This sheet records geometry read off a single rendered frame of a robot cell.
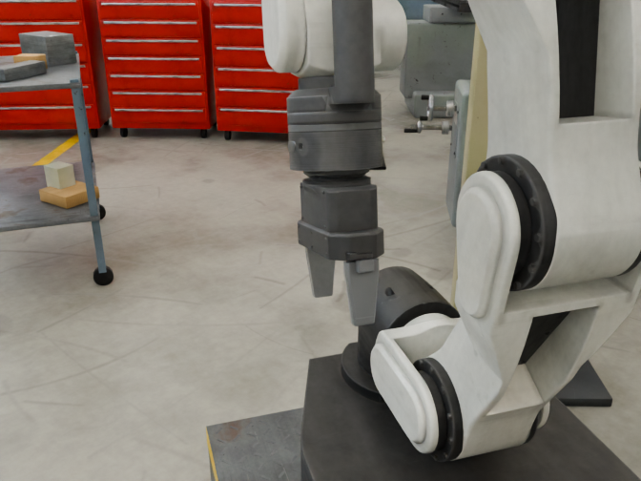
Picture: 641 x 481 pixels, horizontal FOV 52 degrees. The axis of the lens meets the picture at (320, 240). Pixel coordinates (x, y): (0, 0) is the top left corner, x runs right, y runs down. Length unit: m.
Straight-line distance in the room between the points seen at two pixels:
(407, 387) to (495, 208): 0.36
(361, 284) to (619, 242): 0.26
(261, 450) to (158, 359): 1.07
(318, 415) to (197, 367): 1.18
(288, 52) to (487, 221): 0.25
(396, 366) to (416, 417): 0.09
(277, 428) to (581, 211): 0.86
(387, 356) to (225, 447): 0.46
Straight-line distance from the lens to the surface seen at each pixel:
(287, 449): 1.31
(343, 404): 1.14
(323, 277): 0.69
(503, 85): 0.72
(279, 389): 2.13
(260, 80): 4.68
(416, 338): 1.02
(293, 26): 0.59
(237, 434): 1.35
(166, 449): 1.96
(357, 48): 0.56
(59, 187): 2.93
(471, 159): 1.93
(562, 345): 0.84
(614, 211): 0.69
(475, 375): 0.84
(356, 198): 0.59
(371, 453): 1.05
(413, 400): 0.92
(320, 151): 0.59
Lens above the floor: 1.27
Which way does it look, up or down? 24 degrees down
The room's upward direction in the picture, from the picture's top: straight up
